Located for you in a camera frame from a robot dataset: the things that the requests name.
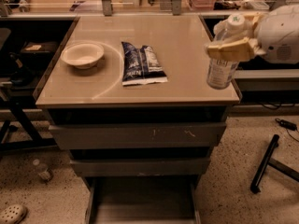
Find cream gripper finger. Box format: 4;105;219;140
205;37;266;62
213;12;265;35

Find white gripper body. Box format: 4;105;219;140
255;4;299;64

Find top grey drawer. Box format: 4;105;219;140
50;122;226;149

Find middle grey drawer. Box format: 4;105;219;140
70;158;210;177

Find bottom open grey drawer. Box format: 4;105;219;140
85;176;202;224

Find clear bottle on floor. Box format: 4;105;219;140
33;159;53;182

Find black power adapter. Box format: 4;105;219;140
276;119;297;131

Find blue snack bag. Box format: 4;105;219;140
121;42;168;86

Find black chair leg base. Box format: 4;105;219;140
250;134;299;194

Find white ceramic bowl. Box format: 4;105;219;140
61;42;105;69

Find dark box on shelf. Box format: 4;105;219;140
21;41;58;59

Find white clog shoe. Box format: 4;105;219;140
0;204;27;224

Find black stand frame left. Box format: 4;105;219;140
0;87;56;154

